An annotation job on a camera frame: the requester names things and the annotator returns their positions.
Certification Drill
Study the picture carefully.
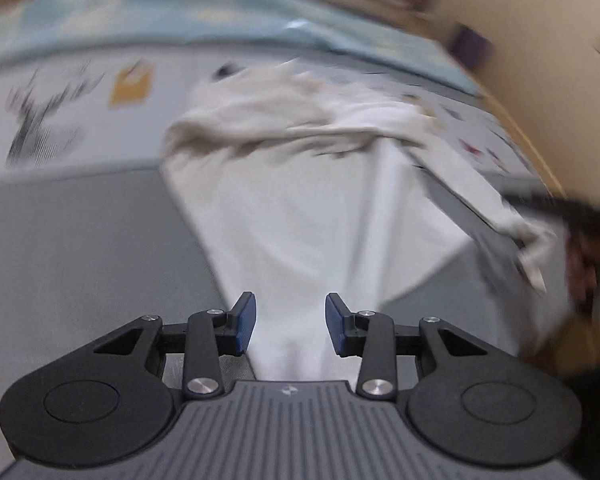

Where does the white t-shirt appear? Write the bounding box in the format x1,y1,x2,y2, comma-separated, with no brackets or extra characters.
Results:
161,63,555,382

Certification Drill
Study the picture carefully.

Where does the grey patterned bed sheet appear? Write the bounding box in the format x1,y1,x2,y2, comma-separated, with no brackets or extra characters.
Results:
0,46,568,472

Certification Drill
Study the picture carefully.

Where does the purple box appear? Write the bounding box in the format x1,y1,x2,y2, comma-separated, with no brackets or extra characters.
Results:
448,23,493,72

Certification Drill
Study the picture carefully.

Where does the light blue patterned quilt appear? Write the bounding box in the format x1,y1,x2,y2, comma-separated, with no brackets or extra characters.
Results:
0,0,480,96

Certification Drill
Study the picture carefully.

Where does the wooden bed frame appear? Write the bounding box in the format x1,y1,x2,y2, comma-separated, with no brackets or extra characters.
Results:
475,80,567,197

